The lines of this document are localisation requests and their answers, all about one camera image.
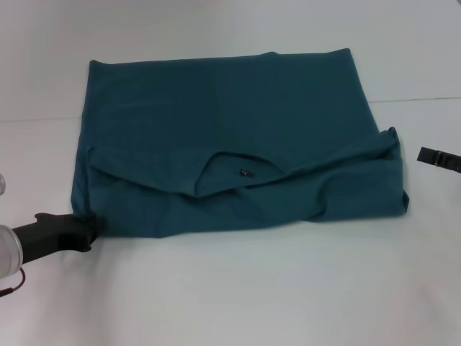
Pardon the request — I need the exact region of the teal blue printed t-shirt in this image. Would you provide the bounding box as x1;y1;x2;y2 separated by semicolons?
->
70;48;410;241

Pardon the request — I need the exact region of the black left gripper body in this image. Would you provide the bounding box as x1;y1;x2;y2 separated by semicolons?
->
10;212;99;264

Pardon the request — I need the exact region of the left arm cable with plug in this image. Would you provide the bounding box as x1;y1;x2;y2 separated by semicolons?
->
0;267;27;298

